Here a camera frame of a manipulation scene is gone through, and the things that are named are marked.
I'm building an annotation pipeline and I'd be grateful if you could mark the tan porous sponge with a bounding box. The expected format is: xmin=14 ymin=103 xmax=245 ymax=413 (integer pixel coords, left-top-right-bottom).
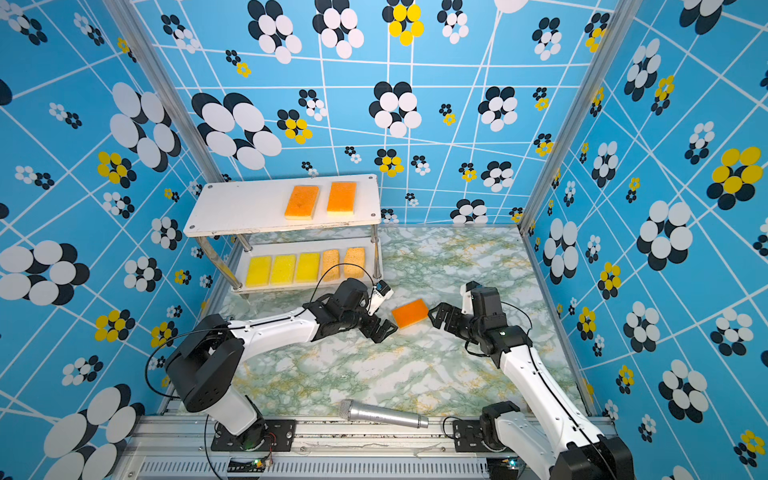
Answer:
xmin=321 ymin=249 xmax=341 ymax=282
xmin=343 ymin=247 xmax=366 ymax=279

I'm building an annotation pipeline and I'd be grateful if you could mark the yellow sponge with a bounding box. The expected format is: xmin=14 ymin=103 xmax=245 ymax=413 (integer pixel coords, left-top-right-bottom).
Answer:
xmin=270 ymin=254 xmax=297 ymax=285
xmin=296 ymin=252 xmax=321 ymax=283
xmin=245 ymin=256 xmax=272 ymax=288

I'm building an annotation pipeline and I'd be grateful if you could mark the orange sponge front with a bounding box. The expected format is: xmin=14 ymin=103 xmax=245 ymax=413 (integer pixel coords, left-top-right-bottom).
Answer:
xmin=392 ymin=299 xmax=428 ymax=329

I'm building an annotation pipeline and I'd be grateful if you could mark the orange sponge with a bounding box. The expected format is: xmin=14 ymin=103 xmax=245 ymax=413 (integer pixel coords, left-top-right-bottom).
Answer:
xmin=392 ymin=299 xmax=428 ymax=329
xmin=326 ymin=182 xmax=357 ymax=217
xmin=284 ymin=185 xmax=319 ymax=221

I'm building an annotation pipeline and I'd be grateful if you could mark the yellow sponge back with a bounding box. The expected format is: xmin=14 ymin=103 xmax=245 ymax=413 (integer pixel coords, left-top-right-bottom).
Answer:
xmin=245 ymin=256 xmax=272 ymax=288

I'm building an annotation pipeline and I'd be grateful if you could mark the orange sponge back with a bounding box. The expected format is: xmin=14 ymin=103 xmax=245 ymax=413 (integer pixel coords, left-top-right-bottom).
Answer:
xmin=326 ymin=182 xmax=357 ymax=217

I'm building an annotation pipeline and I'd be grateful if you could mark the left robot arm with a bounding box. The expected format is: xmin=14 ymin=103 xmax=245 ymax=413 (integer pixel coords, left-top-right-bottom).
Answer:
xmin=165 ymin=278 xmax=397 ymax=448

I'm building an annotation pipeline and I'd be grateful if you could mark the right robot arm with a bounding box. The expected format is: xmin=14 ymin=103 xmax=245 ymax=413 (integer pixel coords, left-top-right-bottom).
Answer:
xmin=428 ymin=282 xmax=635 ymax=479

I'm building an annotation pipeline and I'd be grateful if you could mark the white two-tier shelf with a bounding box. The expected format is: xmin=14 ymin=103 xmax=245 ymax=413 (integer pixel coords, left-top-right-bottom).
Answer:
xmin=183 ymin=174 xmax=383 ymax=295

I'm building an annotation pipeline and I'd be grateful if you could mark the silver microphone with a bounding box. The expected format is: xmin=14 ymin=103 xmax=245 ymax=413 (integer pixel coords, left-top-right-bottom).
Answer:
xmin=339 ymin=399 xmax=429 ymax=429

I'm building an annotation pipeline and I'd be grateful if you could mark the circuit board right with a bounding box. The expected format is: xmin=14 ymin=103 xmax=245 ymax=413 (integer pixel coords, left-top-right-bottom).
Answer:
xmin=487 ymin=458 xmax=527 ymax=479

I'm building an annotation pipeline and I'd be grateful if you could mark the green circuit board left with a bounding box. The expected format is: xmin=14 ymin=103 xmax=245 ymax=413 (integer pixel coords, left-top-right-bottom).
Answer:
xmin=227 ymin=458 xmax=273 ymax=474

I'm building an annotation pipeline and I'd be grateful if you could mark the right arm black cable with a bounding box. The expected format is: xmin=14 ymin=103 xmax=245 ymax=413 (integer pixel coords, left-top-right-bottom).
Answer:
xmin=500 ymin=299 xmax=534 ymax=334

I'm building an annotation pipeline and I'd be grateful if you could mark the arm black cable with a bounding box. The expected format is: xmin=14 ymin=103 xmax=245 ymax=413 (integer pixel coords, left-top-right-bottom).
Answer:
xmin=500 ymin=299 xmax=534 ymax=334
xmin=308 ymin=262 xmax=376 ymax=304

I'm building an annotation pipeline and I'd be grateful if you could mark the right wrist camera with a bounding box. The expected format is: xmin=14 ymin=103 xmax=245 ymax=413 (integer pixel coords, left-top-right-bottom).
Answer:
xmin=460 ymin=281 xmax=481 ymax=317

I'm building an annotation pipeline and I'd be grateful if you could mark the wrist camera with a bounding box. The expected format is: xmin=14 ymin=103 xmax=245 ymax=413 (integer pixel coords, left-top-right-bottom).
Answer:
xmin=460 ymin=281 xmax=481 ymax=317
xmin=367 ymin=280 xmax=393 ymax=316

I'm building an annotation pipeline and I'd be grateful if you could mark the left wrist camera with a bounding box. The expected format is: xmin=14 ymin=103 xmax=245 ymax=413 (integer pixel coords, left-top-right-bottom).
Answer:
xmin=367 ymin=280 xmax=393 ymax=316

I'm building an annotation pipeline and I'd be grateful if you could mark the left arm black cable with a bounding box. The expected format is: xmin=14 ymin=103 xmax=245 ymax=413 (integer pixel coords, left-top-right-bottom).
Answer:
xmin=308 ymin=262 xmax=376 ymax=304

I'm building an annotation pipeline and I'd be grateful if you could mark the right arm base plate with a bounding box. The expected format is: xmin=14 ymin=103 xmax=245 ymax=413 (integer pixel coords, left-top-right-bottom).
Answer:
xmin=445 ymin=418 xmax=517 ymax=454

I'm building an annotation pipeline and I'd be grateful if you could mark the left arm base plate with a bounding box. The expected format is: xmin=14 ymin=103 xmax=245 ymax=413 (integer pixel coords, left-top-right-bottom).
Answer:
xmin=210 ymin=419 xmax=297 ymax=452

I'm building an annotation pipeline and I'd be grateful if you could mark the aluminium front rail frame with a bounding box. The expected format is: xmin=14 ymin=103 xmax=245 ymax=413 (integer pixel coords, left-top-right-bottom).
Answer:
xmin=110 ymin=413 xmax=637 ymax=480

